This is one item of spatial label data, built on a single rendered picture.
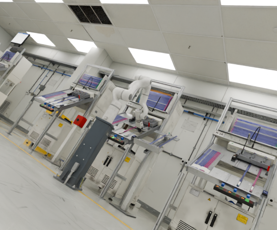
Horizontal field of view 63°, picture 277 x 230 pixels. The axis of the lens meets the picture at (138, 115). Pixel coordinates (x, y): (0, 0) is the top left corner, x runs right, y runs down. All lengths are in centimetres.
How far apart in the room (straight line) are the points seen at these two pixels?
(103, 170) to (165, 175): 172
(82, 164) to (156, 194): 250
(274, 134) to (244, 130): 31
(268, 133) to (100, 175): 211
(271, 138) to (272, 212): 162
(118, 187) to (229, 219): 129
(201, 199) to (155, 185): 205
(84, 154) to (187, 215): 124
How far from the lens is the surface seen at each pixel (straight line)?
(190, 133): 470
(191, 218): 261
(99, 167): 318
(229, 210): 258
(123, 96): 238
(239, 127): 298
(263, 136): 294
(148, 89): 281
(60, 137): 392
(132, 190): 266
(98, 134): 227
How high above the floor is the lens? 32
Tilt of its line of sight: 15 degrees up
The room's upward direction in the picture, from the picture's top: 30 degrees clockwise
